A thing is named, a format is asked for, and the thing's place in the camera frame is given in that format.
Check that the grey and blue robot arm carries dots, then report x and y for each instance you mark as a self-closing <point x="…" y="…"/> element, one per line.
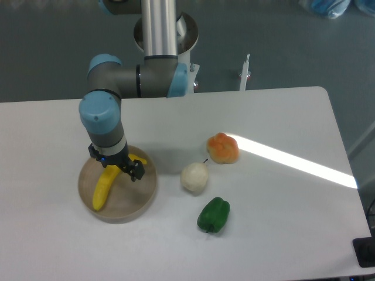
<point x="109" y="82"/>

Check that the round beige plate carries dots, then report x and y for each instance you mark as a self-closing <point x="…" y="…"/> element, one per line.
<point x="126" y="200"/>

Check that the blue plastic bag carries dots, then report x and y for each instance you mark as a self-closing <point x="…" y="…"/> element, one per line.
<point x="332" y="9"/>

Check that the black device at edge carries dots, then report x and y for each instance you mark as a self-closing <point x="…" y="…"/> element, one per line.
<point x="364" y="250"/>

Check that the white right bracket bar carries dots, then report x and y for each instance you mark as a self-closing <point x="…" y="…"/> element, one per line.
<point x="245" y="73"/>

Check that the orange bread roll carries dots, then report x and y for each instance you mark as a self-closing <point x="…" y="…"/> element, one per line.
<point x="222" y="148"/>

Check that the yellow banana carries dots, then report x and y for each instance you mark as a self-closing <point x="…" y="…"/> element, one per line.
<point x="105" y="182"/>

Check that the white pear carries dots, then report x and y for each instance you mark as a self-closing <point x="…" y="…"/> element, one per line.
<point x="194" y="177"/>

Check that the green bell pepper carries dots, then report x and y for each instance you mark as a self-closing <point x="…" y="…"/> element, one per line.
<point x="214" y="215"/>

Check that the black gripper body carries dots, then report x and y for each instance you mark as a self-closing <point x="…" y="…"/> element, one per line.
<point x="118" y="159"/>

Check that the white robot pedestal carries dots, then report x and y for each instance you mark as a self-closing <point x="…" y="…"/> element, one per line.
<point x="187" y="37"/>

